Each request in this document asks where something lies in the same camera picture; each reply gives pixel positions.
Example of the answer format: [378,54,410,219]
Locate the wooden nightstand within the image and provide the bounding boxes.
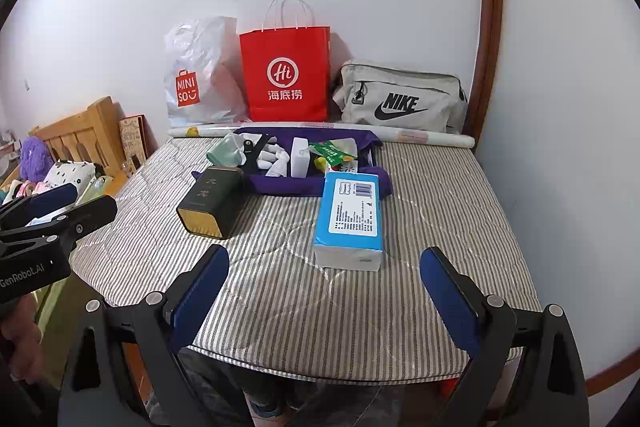
[112,169,135,198]

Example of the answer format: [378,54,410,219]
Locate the black watch strap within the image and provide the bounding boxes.
[244,134,271,170]

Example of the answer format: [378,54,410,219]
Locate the light green cloth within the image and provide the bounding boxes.
[206,133,251,168]

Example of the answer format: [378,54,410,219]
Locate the grey sling bag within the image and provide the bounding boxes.
[331,59,469,135]

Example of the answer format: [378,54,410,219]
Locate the white charger box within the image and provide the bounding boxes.
[291,137,315,178]

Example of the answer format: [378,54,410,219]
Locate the person's left hand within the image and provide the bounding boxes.
[0,294,46,383]

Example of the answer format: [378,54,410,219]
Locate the red paper bag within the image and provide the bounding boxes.
[239,0,332,122]

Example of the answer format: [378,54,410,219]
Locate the green tissue pack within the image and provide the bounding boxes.
[309,141,358,165]

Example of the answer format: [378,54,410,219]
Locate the white snack packet red print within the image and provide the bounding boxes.
[325,157,360,175]

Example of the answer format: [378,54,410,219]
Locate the white gloves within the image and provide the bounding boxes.
[250,134,292,178]

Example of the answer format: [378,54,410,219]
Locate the purple plush toy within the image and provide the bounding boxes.
[20,136,53,182]

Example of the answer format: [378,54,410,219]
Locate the purple fabric tray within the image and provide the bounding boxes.
[192,127,394,198]

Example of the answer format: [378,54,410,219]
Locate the wooden door frame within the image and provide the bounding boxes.
[462,0,505,148]

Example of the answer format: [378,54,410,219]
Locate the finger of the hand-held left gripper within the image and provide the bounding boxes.
[0,194,119,254]
[0,183,80,233]

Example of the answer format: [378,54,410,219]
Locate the brown notebook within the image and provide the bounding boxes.
[118,114,149,178]

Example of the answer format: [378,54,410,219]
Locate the white flower-print pillow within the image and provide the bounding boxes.
[42,161,97,198]

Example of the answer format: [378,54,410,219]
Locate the rolled patterned paper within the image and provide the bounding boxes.
[167,122,475,150]

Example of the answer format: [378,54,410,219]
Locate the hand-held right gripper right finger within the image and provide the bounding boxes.
[419,246,587,427]

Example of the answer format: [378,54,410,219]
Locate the wooden headboard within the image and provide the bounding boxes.
[27,96,128,188]

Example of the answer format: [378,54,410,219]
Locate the striped mattress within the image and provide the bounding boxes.
[70,134,543,383]

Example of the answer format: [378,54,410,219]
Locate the white plastic shopping bag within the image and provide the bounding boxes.
[164,16,251,128]

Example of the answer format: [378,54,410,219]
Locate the dark green tin box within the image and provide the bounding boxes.
[176,167,244,240]

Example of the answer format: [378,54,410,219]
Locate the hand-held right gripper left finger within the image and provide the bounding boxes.
[57,243,231,427]

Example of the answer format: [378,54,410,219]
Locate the blue tissue box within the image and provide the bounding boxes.
[313,172,385,273]

